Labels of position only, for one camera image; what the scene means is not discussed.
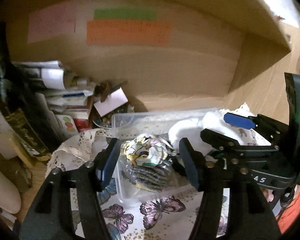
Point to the brown hair clip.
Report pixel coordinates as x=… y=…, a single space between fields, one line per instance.
x=105 y=90

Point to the clear plastic box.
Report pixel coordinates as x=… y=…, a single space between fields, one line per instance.
x=130 y=120

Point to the grey striped cloth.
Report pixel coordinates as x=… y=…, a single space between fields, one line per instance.
x=150 y=176

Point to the orange sticky note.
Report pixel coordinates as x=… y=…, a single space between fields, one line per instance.
x=128 y=33

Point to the yellow patterned scrunchie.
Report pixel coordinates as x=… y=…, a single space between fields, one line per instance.
x=140 y=150

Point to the orange clothing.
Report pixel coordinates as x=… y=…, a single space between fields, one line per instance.
x=291 y=212

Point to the pink and white box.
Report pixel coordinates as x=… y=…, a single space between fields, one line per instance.
x=110 y=102

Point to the stack of magazines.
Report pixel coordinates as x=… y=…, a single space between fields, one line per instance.
x=52 y=80

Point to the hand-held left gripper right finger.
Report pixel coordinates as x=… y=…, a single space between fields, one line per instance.
x=190 y=166

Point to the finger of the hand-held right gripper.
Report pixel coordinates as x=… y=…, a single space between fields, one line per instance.
x=237 y=121
x=217 y=137

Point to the dark wine bottle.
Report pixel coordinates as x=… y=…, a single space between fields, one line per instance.
x=17 y=120

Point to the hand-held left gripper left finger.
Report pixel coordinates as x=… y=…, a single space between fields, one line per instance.
x=107 y=163

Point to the pink sticky note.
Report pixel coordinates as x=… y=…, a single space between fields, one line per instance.
x=51 y=21

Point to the green sticky note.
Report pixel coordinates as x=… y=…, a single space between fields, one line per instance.
x=125 y=14

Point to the white paper note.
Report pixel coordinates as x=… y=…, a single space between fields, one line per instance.
x=1 y=125

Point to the person's right hand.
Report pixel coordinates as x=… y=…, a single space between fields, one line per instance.
x=268 y=195

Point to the white bottle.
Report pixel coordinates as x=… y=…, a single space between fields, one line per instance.
x=3 y=187

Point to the butterfly print lace tablecloth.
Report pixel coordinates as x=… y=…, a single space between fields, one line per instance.
x=120 y=218

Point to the bowl of small beads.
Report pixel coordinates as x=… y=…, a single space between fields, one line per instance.
x=102 y=123

